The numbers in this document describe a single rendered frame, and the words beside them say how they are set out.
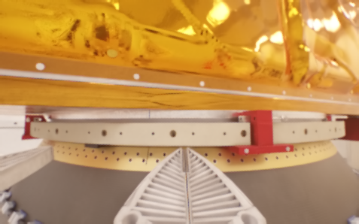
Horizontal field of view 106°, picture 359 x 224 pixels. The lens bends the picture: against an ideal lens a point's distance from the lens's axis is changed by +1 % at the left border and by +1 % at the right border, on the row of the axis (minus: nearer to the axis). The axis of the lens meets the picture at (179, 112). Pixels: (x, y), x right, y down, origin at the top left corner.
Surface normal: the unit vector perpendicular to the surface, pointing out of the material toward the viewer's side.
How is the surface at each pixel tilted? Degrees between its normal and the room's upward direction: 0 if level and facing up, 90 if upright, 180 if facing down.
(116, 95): 90
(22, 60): 91
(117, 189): 62
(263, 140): 90
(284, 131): 90
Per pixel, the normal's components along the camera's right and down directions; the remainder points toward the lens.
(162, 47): 0.29, 0.70
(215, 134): 0.05, -0.06
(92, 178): -0.25, -0.51
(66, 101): 0.36, -0.06
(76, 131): -0.32, -0.06
